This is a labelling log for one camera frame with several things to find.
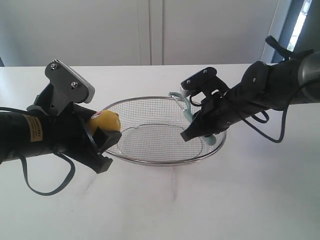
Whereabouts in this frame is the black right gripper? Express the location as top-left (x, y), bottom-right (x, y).
top-left (180, 86), bottom-right (250, 142)

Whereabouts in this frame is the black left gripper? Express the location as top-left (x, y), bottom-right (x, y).
top-left (26, 84), bottom-right (122, 174)

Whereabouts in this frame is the yellow lemon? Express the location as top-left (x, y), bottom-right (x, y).
top-left (86, 110), bottom-right (121, 135)

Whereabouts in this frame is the teal handled peeler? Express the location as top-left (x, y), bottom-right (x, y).
top-left (168, 92), bottom-right (217, 146)

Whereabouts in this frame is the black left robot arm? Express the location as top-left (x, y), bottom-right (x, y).
top-left (0, 83), bottom-right (122, 174)

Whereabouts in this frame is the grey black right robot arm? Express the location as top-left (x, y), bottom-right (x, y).
top-left (180, 35), bottom-right (320, 143)

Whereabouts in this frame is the oval wire mesh basket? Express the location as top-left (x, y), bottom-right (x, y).
top-left (106, 95), bottom-right (227, 167)

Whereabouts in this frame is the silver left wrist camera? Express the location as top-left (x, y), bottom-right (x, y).
top-left (44, 59), bottom-right (95, 114)

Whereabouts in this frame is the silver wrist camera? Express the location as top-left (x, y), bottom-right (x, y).
top-left (44, 59), bottom-right (95, 114)
top-left (180, 67), bottom-right (230, 97)

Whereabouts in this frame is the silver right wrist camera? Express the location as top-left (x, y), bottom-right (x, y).
top-left (180, 67), bottom-right (230, 97)

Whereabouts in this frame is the grey left arm cable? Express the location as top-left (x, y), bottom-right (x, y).
top-left (19, 149), bottom-right (76, 197)

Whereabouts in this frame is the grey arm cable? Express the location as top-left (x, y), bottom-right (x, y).
top-left (19, 149), bottom-right (76, 197)
top-left (241, 82), bottom-right (320, 144)

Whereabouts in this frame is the grey right arm cable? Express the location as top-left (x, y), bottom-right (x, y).
top-left (241, 82), bottom-right (320, 144)

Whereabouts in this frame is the dark window frame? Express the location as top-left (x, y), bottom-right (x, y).
top-left (277, 0), bottom-right (320, 52)

